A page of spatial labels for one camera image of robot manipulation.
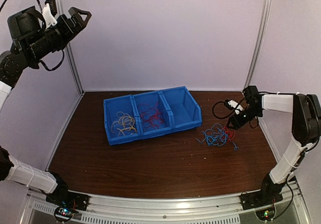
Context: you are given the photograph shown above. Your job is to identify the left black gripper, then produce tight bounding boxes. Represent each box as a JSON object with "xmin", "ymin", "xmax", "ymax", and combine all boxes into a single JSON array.
[{"xmin": 24, "ymin": 6, "xmax": 92, "ymax": 63}]

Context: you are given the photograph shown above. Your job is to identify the right aluminium frame post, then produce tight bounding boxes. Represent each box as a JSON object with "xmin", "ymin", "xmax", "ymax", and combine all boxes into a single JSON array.
[{"xmin": 243, "ymin": 0, "xmax": 272, "ymax": 88}]

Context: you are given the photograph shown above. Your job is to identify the red blue cables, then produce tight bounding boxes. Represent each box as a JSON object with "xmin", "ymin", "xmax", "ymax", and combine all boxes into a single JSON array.
[{"xmin": 195, "ymin": 123, "xmax": 240, "ymax": 152}]

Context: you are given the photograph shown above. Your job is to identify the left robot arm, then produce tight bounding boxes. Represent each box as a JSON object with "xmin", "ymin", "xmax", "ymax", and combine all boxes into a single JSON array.
[{"xmin": 1, "ymin": 4, "xmax": 92, "ymax": 206}]

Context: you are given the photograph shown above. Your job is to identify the right black sleeved cable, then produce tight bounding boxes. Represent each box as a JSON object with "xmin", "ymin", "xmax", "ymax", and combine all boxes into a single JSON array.
[{"xmin": 212, "ymin": 97, "xmax": 248, "ymax": 119}]

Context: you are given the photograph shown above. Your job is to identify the aluminium frame post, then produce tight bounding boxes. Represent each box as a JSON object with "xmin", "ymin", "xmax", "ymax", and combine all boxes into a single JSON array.
[
  {"xmin": 56, "ymin": 0, "xmax": 84, "ymax": 95},
  {"xmin": 243, "ymin": 0, "xmax": 272, "ymax": 88}
]

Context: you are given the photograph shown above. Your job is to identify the yellow cable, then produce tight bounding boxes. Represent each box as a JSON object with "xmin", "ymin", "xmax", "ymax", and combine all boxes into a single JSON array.
[
  {"xmin": 110, "ymin": 110, "xmax": 138, "ymax": 137},
  {"xmin": 116, "ymin": 116, "xmax": 138, "ymax": 137}
]

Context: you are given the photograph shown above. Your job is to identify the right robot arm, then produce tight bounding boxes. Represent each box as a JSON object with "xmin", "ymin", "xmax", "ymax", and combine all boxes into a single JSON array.
[{"xmin": 223, "ymin": 85, "xmax": 320, "ymax": 205}]

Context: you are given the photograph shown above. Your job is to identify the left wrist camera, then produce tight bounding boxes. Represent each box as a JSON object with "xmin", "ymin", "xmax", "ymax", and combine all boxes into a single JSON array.
[{"xmin": 42, "ymin": 0, "xmax": 58, "ymax": 28}]

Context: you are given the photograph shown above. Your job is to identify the left aluminium frame post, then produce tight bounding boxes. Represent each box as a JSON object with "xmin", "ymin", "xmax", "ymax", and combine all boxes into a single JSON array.
[{"xmin": 56, "ymin": 0, "xmax": 84, "ymax": 95}]

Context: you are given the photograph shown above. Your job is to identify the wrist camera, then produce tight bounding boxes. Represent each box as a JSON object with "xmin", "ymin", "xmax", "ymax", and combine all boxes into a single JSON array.
[
  {"xmin": 42, "ymin": 0, "xmax": 58, "ymax": 28},
  {"xmin": 224, "ymin": 99, "xmax": 244, "ymax": 115}
]

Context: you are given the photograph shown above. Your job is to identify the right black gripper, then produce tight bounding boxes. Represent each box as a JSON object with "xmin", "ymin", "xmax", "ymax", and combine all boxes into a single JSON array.
[{"xmin": 229, "ymin": 105, "xmax": 263, "ymax": 130}]

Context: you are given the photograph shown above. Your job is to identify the aluminium front rail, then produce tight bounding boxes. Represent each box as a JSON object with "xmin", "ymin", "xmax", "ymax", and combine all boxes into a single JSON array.
[{"xmin": 20, "ymin": 181, "xmax": 309, "ymax": 224}]

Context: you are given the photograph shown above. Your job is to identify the blue three-compartment bin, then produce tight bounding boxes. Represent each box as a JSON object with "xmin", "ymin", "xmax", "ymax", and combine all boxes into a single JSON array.
[{"xmin": 103, "ymin": 86, "xmax": 202, "ymax": 146}]

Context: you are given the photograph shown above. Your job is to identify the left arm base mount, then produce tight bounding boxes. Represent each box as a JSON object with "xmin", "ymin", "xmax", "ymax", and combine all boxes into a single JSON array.
[{"xmin": 45, "ymin": 191, "xmax": 89, "ymax": 223}]

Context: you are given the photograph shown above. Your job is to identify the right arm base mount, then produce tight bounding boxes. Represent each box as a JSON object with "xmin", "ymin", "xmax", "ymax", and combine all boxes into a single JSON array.
[{"xmin": 239, "ymin": 190, "xmax": 283, "ymax": 222}]

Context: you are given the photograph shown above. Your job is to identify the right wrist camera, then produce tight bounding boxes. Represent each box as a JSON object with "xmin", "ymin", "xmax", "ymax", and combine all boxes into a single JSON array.
[{"xmin": 224, "ymin": 99, "xmax": 244, "ymax": 115}]

